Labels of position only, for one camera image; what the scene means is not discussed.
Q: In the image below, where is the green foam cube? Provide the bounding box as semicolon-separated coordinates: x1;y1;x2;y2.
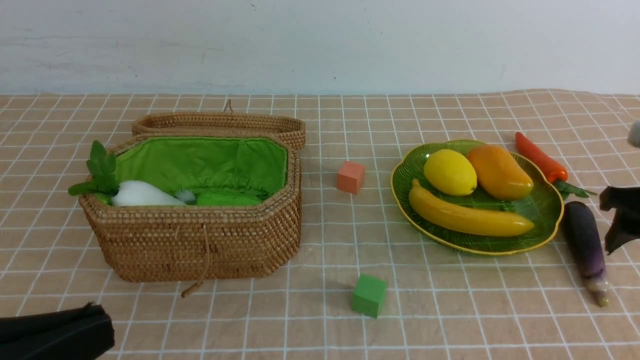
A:
350;273;387;319

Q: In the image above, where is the purple toy eggplant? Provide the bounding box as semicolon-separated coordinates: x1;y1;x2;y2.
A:
561;201;610;308

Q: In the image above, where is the white toy radish with leaves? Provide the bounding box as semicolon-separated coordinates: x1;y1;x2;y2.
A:
67;140;187;207

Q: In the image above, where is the yellow toy lemon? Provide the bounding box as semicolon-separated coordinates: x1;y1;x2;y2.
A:
423;148;478;197

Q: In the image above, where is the woven rattan basket green lining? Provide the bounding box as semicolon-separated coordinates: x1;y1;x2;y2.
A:
78;133;303;283

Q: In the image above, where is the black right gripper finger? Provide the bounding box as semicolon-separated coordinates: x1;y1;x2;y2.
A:
599;186;640;255

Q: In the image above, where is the yellow toy banana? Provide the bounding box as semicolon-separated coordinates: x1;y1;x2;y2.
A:
407;178;535;237

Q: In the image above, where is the orange toy mango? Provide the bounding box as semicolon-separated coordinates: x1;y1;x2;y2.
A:
466;144;534;201

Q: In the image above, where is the green glass leaf plate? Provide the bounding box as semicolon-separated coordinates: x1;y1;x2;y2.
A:
390;139;564;256

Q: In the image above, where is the orange foam cube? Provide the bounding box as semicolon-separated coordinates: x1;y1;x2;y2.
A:
336;161;366;195

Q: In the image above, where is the orange toy carrot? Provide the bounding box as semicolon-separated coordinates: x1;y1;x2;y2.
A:
514;131;598;199

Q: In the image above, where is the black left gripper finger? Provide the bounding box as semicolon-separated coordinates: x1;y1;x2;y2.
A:
0;301;115;360

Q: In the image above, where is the green toy bitter gourd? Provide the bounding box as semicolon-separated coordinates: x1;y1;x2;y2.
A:
195;189;265;207

